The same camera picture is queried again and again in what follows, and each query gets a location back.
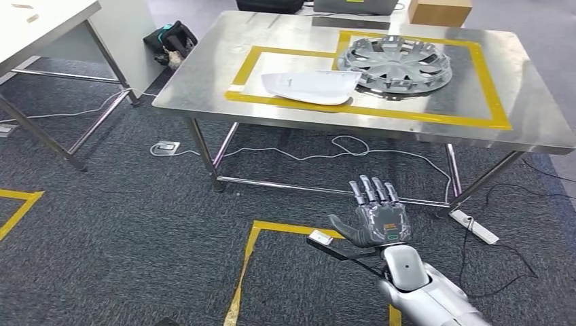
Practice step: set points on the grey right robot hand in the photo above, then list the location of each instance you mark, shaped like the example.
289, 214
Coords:
382, 220

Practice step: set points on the silver plastic wheel hubcap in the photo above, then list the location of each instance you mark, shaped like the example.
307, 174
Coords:
396, 67

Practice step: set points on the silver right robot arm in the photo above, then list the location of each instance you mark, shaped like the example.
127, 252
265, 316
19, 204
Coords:
400, 276

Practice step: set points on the white plastic car part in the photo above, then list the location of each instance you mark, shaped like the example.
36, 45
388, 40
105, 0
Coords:
315, 87

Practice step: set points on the stainless steel workbench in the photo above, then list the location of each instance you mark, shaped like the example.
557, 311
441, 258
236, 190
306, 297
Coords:
202, 90

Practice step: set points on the white power strip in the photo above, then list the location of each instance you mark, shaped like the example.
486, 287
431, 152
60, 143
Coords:
477, 228

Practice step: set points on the yellow floor tape square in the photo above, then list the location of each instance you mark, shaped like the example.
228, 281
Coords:
253, 243

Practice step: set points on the small yellow tape rectangle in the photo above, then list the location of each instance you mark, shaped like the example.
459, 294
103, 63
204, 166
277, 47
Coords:
243, 72

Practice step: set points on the brown cardboard box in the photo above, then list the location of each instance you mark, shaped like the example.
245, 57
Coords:
438, 13

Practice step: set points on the grey laptop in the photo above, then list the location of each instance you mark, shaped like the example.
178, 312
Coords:
355, 6

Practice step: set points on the grey floor power socket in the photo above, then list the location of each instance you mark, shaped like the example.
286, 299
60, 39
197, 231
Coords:
167, 147
8, 130

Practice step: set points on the black equipment bag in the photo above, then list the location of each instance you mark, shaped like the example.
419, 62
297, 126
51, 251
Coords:
270, 5

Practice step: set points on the black and teal backpack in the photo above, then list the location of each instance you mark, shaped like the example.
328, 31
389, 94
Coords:
180, 40

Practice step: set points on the white table with metal legs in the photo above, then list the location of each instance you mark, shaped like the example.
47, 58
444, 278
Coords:
40, 27

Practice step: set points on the black right camera bracket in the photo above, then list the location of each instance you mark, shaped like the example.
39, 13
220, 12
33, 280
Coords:
346, 255

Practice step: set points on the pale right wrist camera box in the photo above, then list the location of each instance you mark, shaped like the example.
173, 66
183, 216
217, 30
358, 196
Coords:
320, 237

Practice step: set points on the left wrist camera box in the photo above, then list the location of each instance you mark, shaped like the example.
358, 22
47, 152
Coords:
165, 322

